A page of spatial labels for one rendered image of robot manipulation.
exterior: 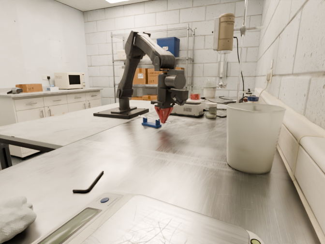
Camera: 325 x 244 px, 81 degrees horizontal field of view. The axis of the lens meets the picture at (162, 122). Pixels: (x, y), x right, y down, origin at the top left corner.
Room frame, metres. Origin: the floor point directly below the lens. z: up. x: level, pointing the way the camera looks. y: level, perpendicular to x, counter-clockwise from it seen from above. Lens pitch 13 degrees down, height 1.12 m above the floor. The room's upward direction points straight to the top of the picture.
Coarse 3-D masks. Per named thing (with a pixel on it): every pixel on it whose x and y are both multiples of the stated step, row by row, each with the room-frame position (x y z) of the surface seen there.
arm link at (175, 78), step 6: (156, 60) 0.78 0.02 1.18; (156, 66) 0.78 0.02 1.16; (174, 66) 0.81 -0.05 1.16; (168, 72) 0.75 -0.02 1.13; (174, 72) 0.73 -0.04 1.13; (180, 72) 0.73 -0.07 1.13; (168, 78) 0.74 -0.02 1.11; (174, 78) 0.71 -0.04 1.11; (180, 78) 0.73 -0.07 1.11; (168, 84) 0.74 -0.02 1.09; (174, 84) 0.71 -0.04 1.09; (180, 84) 0.73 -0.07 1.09
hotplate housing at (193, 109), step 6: (174, 108) 1.10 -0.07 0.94; (180, 108) 1.08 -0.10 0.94; (186, 108) 1.06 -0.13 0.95; (192, 108) 1.04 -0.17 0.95; (198, 108) 1.03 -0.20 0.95; (204, 108) 1.11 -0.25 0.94; (174, 114) 1.10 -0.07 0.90; (180, 114) 1.08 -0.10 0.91; (186, 114) 1.07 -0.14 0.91; (192, 114) 1.04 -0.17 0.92; (198, 114) 1.03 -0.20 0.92
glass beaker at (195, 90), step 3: (192, 87) 1.10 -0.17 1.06; (195, 87) 1.09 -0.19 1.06; (198, 87) 1.09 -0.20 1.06; (192, 90) 1.10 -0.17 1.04; (195, 90) 1.09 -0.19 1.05; (198, 90) 1.10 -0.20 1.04; (192, 93) 1.10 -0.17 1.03; (195, 93) 1.09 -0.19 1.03; (198, 93) 1.10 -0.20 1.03; (192, 96) 1.10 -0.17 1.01; (195, 96) 1.09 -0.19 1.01; (198, 96) 1.10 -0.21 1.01; (192, 99) 1.10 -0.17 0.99; (195, 99) 1.09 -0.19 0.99; (198, 99) 1.10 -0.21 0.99
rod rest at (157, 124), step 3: (144, 120) 0.87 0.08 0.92; (147, 120) 0.89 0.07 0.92; (156, 120) 0.82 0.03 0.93; (144, 123) 0.86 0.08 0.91; (147, 123) 0.85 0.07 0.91; (150, 123) 0.85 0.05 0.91; (153, 123) 0.85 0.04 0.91; (156, 123) 0.82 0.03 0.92; (159, 123) 0.83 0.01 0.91; (150, 126) 0.84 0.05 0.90; (153, 126) 0.82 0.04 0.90; (156, 126) 0.81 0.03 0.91; (159, 126) 0.82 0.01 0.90
